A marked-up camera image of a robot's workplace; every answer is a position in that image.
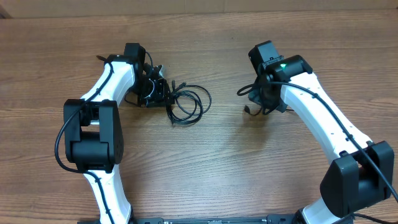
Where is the black USB cable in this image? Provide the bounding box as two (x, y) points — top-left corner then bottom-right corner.
(164, 80), (213, 126)

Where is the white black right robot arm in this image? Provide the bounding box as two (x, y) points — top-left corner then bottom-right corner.
(237, 40), (397, 223)

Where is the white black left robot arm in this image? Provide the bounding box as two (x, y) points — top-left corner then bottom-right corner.
(55, 43), (169, 223)

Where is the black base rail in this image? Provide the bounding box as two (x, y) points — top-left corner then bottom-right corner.
(77, 208), (354, 224)

